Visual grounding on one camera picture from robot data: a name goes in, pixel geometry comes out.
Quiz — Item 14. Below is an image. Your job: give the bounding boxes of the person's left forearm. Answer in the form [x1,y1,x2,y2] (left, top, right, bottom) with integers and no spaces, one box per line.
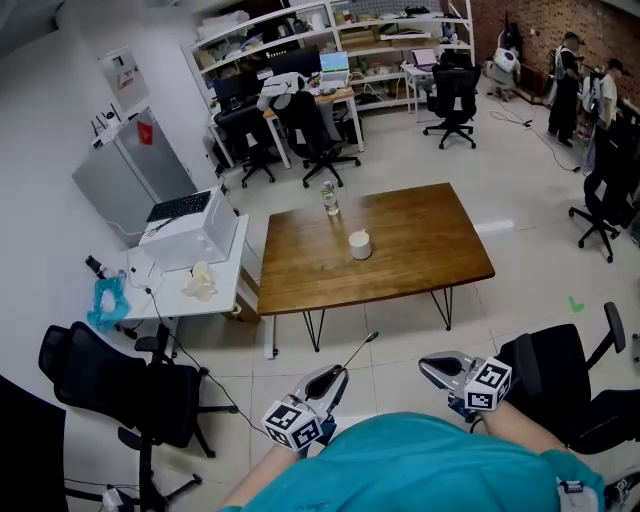
[219,443,304,512]

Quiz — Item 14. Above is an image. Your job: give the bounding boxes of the black armrest office chair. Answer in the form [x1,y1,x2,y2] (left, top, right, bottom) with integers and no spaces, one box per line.
[492,301,640,457]

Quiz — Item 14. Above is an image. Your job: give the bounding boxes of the grey wall panel box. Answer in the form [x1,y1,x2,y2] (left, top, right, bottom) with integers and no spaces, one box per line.
[97,45,152,115]

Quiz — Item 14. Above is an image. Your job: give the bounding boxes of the brown wooden table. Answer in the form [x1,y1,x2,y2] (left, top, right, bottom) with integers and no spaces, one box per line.
[255,181,497,354]

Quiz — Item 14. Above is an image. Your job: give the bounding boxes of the white box appliance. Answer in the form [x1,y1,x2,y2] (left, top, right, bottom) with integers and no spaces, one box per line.
[138,186,241,274]

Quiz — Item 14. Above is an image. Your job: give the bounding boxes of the white round machine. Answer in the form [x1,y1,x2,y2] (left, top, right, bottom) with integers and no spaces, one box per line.
[485,46,522,97]

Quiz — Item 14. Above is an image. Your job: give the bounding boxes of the white round container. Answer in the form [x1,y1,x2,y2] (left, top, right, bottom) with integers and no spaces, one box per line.
[348,230,374,262]

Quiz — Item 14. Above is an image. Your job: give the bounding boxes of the clear plastic water bottle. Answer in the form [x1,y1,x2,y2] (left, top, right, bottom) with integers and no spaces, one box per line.
[319,180,342,218]

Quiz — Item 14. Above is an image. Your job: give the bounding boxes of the white shelving unit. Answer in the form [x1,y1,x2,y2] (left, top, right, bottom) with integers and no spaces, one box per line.
[180,0,476,117]

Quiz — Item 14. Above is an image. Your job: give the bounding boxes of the black panel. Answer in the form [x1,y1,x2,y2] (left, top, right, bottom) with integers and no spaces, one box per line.
[0,374,70,512]

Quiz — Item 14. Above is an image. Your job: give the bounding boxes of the small white desk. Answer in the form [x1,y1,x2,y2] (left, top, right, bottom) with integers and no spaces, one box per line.
[399,61,442,125]

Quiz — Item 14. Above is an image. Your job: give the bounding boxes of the small white flat device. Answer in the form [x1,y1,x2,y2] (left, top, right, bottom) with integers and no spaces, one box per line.
[124,246,165,290]

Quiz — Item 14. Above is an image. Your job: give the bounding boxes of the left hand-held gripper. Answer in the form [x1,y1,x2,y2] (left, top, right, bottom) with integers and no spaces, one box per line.
[261,364,351,453]

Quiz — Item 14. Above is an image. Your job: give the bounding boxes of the black computer monitor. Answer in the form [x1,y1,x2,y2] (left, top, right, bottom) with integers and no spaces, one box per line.
[211,72,262,105]
[269,44,324,79]

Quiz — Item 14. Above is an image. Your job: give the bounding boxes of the grey metal cabinet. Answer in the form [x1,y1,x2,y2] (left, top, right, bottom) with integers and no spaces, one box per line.
[71,110,200,249]

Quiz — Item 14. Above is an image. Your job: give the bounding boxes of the pink open laptop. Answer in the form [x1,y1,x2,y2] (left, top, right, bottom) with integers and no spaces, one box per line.
[410,47,441,72]

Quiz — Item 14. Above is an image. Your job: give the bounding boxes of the person's right forearm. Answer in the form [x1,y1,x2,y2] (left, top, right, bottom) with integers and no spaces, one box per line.
[480,398,572,457]

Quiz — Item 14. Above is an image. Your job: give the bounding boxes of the white side desk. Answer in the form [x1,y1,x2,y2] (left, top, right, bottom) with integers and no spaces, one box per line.
[88,213,279,361]

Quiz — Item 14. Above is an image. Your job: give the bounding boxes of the wood top office desk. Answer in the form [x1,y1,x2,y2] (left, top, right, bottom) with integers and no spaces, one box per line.
[261,85,366,170]

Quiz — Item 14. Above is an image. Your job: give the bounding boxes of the silver open laptop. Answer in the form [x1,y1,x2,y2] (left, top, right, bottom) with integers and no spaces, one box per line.
[318,50,352,85]

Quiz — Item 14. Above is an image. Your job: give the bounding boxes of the black keyboard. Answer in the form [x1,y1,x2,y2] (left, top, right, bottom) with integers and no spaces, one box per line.
[145,189,213,224]

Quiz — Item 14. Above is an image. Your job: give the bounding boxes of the person's teal shirt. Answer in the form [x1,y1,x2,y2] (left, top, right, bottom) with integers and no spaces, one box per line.
[219,411,606,512]

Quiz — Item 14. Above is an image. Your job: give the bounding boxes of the white jacket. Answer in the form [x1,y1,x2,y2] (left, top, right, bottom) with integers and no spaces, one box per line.
[256,71,307,112]

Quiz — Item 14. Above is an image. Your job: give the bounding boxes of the thin black rod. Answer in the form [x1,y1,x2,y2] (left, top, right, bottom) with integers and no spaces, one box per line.
[341,330,380,371]

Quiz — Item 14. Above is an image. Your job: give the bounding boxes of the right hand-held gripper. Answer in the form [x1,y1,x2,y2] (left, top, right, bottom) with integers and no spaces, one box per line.
[418,351,515,422]

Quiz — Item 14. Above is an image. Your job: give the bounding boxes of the white badge device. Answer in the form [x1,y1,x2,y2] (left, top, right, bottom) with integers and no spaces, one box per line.
[555,477,601,512]

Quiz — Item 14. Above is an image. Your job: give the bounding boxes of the black power cable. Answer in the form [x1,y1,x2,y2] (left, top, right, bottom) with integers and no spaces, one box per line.
[143,285,271,437]

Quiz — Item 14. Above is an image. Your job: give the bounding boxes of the floor cable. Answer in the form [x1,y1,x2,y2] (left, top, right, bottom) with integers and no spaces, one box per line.
[488,108,582,174]

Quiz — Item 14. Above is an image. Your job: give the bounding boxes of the white router with antennas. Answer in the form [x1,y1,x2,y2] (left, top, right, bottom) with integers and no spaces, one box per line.
[90,102,125,150]

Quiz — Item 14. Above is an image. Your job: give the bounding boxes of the black mesh office chair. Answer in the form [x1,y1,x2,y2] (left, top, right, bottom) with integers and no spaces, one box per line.
[38,320,240,511]

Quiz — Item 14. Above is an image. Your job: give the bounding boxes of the blue plastic bag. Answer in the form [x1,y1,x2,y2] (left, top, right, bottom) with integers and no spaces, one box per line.
[86,269,132,335]

